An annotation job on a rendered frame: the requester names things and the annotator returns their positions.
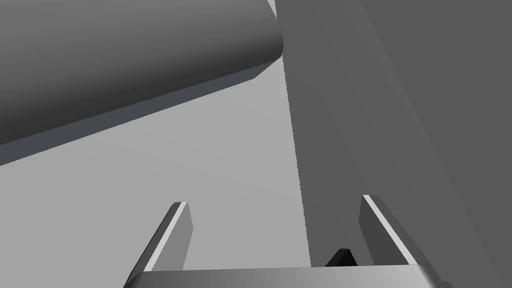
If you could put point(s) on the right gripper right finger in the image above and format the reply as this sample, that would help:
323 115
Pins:
380 240

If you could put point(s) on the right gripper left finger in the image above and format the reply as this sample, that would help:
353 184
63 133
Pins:
172 244

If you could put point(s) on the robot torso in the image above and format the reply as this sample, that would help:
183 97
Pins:
120 56

